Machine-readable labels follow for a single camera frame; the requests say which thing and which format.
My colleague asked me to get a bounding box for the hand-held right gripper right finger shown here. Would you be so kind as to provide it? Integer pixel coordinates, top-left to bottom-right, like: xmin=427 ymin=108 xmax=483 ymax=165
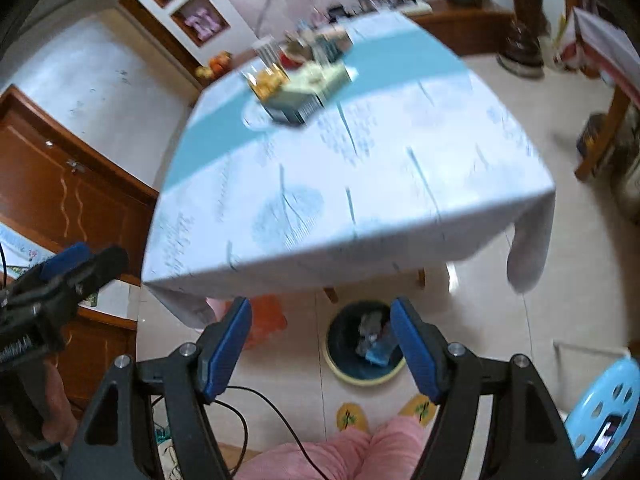
xmin=390 ymin=296 xmax=583 ymax=480

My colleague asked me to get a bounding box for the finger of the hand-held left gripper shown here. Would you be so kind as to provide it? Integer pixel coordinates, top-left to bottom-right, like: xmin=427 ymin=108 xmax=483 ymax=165
xmin=40 ymin=242 xmax=93 ymax=282
xmin=50 ymin=245 xmax=130 ymax=311

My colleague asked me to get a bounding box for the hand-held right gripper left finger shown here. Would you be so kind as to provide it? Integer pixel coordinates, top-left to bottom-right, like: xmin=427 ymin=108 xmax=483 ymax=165
xmin=62 ymin=296 xmax=253 ymax=480

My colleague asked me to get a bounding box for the white blue wipes packet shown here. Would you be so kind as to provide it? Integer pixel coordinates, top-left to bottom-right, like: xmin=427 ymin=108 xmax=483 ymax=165
xmin=364 ymin=332 xmax=398 ymax=366

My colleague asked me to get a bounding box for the round black trash bin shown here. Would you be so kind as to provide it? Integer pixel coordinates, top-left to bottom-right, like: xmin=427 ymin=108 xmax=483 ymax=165
xmin=325 ymin=300 xmax=407 ymax=387

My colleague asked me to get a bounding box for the yellow snack packet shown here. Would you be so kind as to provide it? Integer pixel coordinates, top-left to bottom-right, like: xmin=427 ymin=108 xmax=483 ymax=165
xmin=250 ymin=67 xmax=291 ymax=101

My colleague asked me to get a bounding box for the green cream box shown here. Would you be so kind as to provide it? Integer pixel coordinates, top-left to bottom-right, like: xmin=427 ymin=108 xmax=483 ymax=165
xmin=262 ymin=60 xmax=351 ymax=128

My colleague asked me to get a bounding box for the patterned paper cup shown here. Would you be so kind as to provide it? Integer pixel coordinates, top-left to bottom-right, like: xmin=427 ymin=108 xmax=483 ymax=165
xmin=252 ymin=37 xmax=281 ymax=68

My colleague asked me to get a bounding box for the small grey box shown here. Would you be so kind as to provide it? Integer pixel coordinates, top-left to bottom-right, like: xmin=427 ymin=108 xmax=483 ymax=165
xmin=315 ymin=27 xmax=351 ymax=58

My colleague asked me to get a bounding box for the person's left forearm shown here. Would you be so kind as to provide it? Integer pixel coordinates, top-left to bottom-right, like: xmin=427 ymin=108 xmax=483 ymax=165
xmin=42 ymin=355 xmax=78 ymax=441

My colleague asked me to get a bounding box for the orange plastic bag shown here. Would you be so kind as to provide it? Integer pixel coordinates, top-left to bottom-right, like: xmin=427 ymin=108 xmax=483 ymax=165
xmin=245 ymin=294 xmax=288 ymax=348

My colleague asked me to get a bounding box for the yellow green slipper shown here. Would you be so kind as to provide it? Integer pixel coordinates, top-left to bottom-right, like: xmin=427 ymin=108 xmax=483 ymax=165
xmin=397 ymin=394 xmax=432 ymax=418
xmin=336 ymin=402 xmax=370 ymax=432

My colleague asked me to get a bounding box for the brown wooden door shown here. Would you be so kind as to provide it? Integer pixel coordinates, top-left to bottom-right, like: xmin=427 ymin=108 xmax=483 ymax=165
xmin=0 ymin=85 xmax=161 ymax=281

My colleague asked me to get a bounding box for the person's right leg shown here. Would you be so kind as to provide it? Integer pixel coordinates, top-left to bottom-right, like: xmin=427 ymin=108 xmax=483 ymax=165
xmin=365 ymin=415 xmax=431 ymax=480

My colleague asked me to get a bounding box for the person's leg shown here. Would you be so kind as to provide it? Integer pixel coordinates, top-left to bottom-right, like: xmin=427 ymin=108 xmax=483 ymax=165
xmin=365 ymin=415 xmax=431 ymax=480
xmin=232 ymin=429 xmax=373 ymax=480

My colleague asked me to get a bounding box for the person's left leg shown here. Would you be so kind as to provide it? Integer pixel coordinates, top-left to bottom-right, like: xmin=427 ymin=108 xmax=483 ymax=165
xmin=232 ymin=429 xmax=373 ymax=480

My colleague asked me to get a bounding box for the blue tree print tablecloth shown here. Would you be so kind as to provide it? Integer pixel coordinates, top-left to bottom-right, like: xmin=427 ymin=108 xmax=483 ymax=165
xmin=141 ymin=10 xmax=557 ymax=328

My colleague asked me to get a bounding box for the blue plastic stool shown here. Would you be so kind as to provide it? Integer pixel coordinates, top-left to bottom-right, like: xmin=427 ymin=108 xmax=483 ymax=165
xmin=565 ymin=357 xmax=636 ymax=478

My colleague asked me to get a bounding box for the pink dumbbell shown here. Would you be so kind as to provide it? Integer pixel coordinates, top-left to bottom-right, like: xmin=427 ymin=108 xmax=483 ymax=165
xmin=185 ymin=10 xmax=211 ymax=41
xmin=202 ymin=7 xmax=224 ymax=35

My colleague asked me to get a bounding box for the metal cooking pot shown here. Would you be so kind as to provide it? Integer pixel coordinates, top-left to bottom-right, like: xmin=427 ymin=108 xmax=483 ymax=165
xmin=612 ymin=150 xmax=640 ymax=221

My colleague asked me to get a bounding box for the dark printed cardboard box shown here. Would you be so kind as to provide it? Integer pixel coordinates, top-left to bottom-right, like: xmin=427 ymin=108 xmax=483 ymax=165
xmin=577 ymin=112 xmax=608 ymax=161

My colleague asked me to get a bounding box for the wooden television cabinet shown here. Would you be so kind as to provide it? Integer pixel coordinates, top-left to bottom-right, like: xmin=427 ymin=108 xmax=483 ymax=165
xmin=405 ymin=0 xmax=516 ymax=58

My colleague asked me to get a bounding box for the dark brown floor vase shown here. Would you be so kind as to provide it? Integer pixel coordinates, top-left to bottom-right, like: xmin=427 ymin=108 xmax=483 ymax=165
xmin=497 ymin=0 xmax=546 ymax=78

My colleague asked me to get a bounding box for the pink printed tablecloth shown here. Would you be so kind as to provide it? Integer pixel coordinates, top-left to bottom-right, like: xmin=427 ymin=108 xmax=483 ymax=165
xmin=557 ymin=7 xmax=640 ymax=111

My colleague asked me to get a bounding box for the cartoon wall poster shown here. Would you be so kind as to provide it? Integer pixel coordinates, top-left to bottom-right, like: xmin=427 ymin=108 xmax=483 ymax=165
xmin=0 ymin=225 xmax=66 ymax=273

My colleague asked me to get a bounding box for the black cable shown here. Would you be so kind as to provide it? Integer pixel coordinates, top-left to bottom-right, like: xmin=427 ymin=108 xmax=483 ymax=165
xmin=150 ymin=385 xmax=331 ymax=480

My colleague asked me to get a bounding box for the wire fruit basket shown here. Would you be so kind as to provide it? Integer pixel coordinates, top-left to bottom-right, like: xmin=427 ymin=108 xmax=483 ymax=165
xmin=195 ymin=51 xmax=233 ymax=80

